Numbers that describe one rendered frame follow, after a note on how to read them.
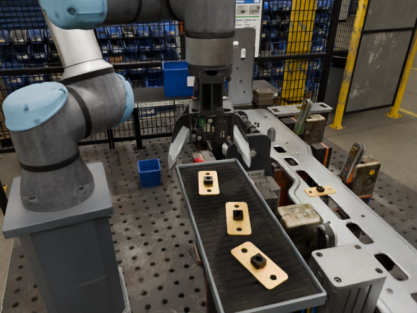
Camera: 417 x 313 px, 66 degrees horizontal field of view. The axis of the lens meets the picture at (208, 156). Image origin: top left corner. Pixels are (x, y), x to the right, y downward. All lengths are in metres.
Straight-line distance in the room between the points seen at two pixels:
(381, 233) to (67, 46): 0.81
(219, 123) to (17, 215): 0.46
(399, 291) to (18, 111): 0.78
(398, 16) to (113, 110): 3.75
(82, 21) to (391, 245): 0.74
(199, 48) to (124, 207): 0.99
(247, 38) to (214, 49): 1.00
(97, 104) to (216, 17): 0.35
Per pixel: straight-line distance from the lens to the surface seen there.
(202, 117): 0.52
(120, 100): 0.76
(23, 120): 0.67
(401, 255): 0.83
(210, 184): 0.63
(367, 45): 3.98
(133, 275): 1.11
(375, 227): 0.88
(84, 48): 0.75
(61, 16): 0.46
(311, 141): 1.35
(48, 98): 0.67
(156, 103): 1.52
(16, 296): 1.18
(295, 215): 0.72
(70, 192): 0.72
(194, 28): 0.49
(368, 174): 1.07
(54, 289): 0.86
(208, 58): 0.49
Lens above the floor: 1.51
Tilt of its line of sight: 29 degrees down
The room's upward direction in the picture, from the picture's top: straight up
